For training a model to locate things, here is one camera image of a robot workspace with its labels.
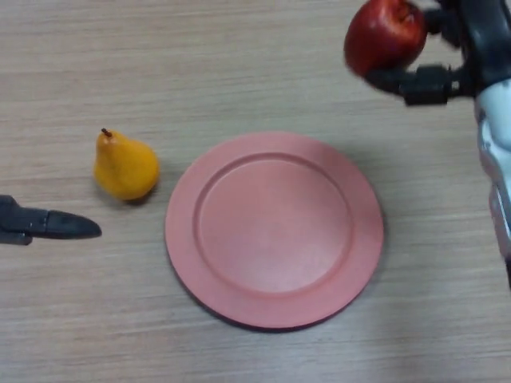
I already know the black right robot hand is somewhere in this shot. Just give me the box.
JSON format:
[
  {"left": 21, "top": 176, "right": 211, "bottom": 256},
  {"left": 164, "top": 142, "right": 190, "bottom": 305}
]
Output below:
[{"left": 366, "top": 0, "right": 511, "bottom": 107}]

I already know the red apple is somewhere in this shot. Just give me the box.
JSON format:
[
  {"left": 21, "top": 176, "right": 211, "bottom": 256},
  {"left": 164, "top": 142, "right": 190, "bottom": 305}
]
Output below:
[{"left": 343, "top": 0, "right": 428, "bottom": 79}]

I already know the pink round plate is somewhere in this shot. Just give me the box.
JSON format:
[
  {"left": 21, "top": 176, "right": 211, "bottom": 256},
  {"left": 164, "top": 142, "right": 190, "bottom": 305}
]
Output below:
[{"left": 165, "top": 130, "right": 386, "bottom": 332}]

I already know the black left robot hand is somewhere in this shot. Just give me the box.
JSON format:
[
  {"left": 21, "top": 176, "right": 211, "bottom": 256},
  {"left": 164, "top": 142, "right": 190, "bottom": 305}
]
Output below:
[{"left": 0, "top": 194, "right": 103, "bottom": 247}]

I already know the yellow pear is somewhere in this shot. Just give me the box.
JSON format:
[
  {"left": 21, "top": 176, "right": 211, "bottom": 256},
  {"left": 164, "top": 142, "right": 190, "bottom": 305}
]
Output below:
[{"left": 93, "top": 128, "right": 160, "bottom": 202}]

